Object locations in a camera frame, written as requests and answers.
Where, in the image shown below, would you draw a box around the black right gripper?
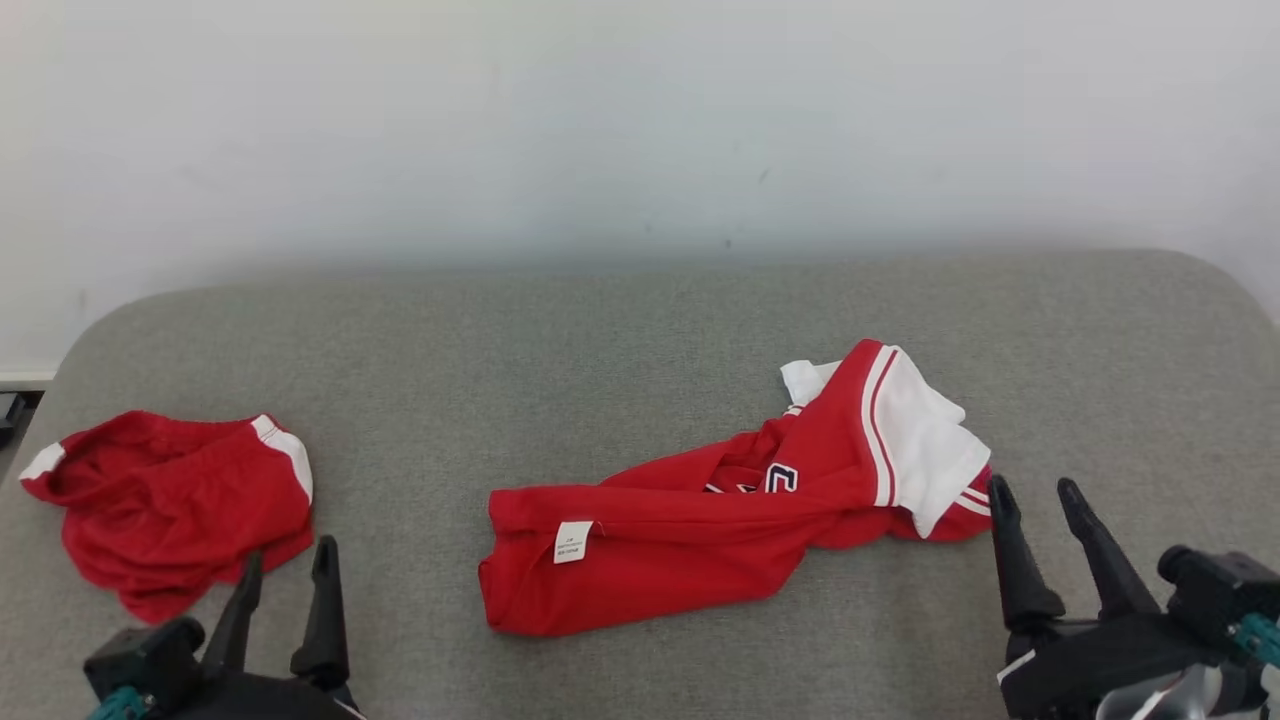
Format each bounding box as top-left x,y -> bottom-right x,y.
987,475 -> 1251,720

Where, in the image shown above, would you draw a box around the teal camera connector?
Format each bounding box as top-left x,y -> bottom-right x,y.
1235,615 -> 1280,668
88,685 -> 151,720

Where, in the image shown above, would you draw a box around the red white basketball jersey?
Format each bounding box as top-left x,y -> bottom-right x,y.
478,338 -> 994,638

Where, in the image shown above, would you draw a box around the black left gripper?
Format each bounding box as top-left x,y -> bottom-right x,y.
150,535 -> 366,720

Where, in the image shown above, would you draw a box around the teal left camera connector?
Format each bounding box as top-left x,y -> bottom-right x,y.
88,685 -> 151,720

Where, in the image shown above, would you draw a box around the teal right camera connector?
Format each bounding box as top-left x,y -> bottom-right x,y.
1235,615 -> 1280,668

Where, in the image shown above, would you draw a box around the red shorts with white stripes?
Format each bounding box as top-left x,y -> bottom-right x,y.
20,410 -> 315,626

